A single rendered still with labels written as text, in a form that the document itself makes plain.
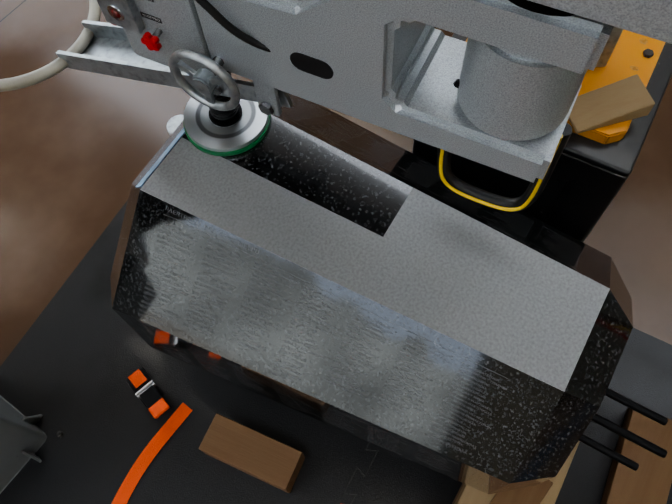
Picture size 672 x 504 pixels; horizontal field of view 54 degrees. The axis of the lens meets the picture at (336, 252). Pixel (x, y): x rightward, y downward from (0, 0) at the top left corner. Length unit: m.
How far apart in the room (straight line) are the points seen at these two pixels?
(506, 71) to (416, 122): 0.22
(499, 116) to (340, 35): 0.28
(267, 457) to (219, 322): 0.60
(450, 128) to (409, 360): 0.55
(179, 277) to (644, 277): 1.65
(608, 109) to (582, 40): 0.92
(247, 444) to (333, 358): 0.66
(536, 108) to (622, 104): 0.80
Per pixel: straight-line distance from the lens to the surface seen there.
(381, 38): 1.05
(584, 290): 1.52
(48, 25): 3.40
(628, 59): 2.01
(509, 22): 0.94
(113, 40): 1.83
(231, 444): 2.12
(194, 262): 1.61
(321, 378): 1.56
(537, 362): 1.44
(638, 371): 2.43
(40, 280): 2.66
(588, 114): 1.83
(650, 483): 2.29
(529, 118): 1.09
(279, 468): 2.08
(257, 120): 1.66
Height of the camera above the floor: 2.19
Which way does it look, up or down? 65 degrees down
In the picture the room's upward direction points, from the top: 5 degrees counter-clockwise
